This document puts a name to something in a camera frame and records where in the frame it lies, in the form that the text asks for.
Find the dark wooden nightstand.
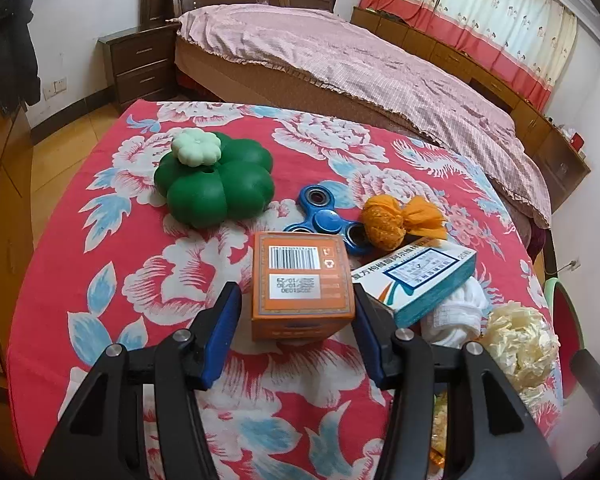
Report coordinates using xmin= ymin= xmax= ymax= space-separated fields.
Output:
xmin=97 ymin=22 xmax=181 ymax=106

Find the white crumpled cloth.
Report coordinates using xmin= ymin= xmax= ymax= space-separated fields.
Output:
xmin=420 ymin=276 xmax=491 ymax=348

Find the orange cardboard box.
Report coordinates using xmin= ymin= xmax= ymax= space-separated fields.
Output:
xmin=250 ymin=232 xmax=357 ymax=343

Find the wooden wardrobe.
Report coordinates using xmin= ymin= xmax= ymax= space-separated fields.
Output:
xmin=0 ymin=25 xmax=36 ymax=376

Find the yellow snack wrapper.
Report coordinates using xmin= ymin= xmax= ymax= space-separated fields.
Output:
xmin=429 ymin=392 xmax=451 ymax=480

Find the bed with pink cover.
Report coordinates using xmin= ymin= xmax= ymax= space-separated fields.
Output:
xmin=167 ymin=4 xmax=553 ymax=228

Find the brown bed base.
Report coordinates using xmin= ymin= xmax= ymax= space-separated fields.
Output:
xmin=174 ymin=35 xmax=531 ymax=261

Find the green flower-shaped container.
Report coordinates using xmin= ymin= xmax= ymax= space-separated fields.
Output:
xmin=153 ymin=129 xmax=276 ymax=227

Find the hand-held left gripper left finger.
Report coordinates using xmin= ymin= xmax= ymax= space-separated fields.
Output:
xmin=34 ymin=282 xmax=243 ymax=480

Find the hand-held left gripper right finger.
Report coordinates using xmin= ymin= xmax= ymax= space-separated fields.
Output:
xmin=352 ymin=287 xmax=563 ymax=480

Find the dark hanging jacket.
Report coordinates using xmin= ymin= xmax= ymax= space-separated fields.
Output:
xmin=0 ymin=0 xmax=42 ymax=118

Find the cream and red curtain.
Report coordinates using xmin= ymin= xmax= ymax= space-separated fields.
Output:
xmin=357 ymin=0 xmax=578 ymax=113

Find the blue fidget spinner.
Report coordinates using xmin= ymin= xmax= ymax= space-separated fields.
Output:
xmin=284 ymin=183 xmax=368 ymax=255

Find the white and teal medicine box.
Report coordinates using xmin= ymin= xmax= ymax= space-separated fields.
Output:
xmin=350 ymin=240 xmax=478 ymax=327

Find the orange mesh bundle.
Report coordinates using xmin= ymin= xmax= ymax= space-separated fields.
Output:
xmin=360 ymin=195 xmax=448 ymax=251

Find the red floral tablecloth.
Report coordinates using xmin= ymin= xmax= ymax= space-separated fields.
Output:
xmin=7 ymin=99 xmax=563 ymax=480

